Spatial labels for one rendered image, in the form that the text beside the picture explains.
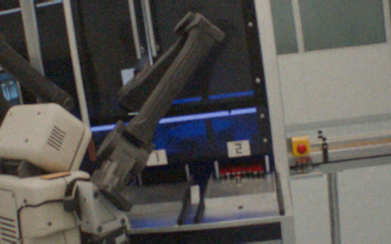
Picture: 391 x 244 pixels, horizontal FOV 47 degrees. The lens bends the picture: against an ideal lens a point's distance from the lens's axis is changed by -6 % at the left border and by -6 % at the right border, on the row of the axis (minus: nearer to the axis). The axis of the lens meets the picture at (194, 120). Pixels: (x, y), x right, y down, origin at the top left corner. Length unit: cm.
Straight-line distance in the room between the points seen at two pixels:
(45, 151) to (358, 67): 582
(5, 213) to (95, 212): 26
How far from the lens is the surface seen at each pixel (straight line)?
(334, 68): 657
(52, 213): 107
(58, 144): 111
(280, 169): 194
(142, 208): 177
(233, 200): 171
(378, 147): 210
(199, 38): 115
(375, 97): 674
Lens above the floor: 150
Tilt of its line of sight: 10 degrees down
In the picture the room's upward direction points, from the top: 8 degrees counter-clockwise
